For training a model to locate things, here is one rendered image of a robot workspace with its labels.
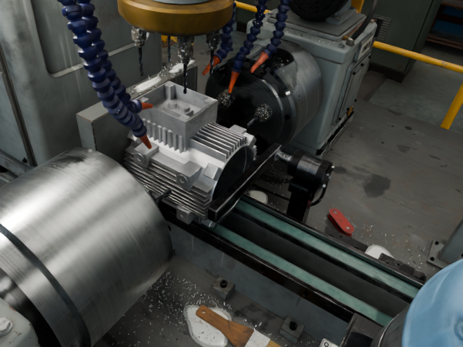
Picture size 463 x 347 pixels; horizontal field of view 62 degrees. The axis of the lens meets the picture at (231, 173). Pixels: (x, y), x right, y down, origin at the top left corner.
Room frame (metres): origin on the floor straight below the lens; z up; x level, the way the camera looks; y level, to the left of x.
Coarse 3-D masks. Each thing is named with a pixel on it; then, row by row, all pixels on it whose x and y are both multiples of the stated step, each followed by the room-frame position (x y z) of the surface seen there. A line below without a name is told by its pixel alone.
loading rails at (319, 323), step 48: (192, 240) 0.53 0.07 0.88; (240, 240) 0.51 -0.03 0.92; (288, 240) 0.54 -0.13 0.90; (336, 240) 0.53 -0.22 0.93; (240, 288) 0.47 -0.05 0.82; (288, 288) 0.43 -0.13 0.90; (336, 288) 0.42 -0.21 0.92; (384, 288) 0.44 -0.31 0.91; (288, 336) 0.38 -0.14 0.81; (336, 336) 0.37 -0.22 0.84
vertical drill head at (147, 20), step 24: (120, 0) 0.59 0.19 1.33; (144, 0) 0.58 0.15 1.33; (168, 0) 0.57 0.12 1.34; (192, 0) 0.58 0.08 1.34; (216, 0) 0.62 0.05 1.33; (144, 24) 0.56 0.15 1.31; (168, 24) 0.55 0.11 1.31; (192, 24) 0.56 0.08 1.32; (216, 24) 0.58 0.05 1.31; (168, 48) 0.69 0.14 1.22; (192, 48) 0.58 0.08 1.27; (216, 48) 0.65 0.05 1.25
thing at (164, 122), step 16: (144, 96) 0.64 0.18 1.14; (160, 96) 0.68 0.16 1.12; (176, 96) 0.70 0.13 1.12; (192, 96) 0.68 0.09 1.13; (208, 96) 0.66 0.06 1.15; (144, 112) 0.61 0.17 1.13; (160, 112) 0.59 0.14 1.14; (176, 112) 0.62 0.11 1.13; (192, 112) 0.64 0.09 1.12; (208, 112) 0.63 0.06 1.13; (160, 128) 0.59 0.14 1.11; (176, 128) 0.58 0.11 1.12; (192, 128) 0.58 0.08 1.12; (176, 144) 0.57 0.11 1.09
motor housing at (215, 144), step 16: (208, 128) 0.61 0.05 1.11; (224, 128) 0.63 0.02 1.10; (160, 144) 0.59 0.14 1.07; (192, 144) 0.57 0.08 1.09; (208, 144) 0.57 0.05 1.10; (224, 144) 0.57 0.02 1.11; (240, 144) 0.59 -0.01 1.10; (128, 160) 0.58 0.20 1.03; (160, 160) 0.55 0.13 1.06; (176, 160) 0.56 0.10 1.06; (192, 160) 0.55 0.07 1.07; (208, 160) 0.55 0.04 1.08; (224, 160) 0.54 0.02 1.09; (240, 160) 0.65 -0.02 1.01; (144, 176) 0.56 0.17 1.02; (160, 176) 0.54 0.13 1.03; (224, 176) 0.65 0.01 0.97; (160, 192) 0.54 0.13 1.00; (176, 192) 0.53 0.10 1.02; (192, 192) 0.51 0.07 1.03; (208, 192) 0.51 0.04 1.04; (192, 208) 0.51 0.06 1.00
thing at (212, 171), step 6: (132, 132) 0.60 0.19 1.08; (132, 138) 0.59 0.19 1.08; (138, 138) 0.60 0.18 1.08; (252, 138) 0.62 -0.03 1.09; (252, 144) 0.62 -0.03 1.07; (210, 162) 0.53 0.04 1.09; (210, 168) 0.52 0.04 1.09; (216, 168) 0.52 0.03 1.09; (204, 174) 0.51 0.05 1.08; (210, 174) 0.51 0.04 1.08; (216, 174) 0.51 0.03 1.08; (216, 180) 0.52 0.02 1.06; (204, 222) 0.51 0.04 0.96; (210, 222) 0.51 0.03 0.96
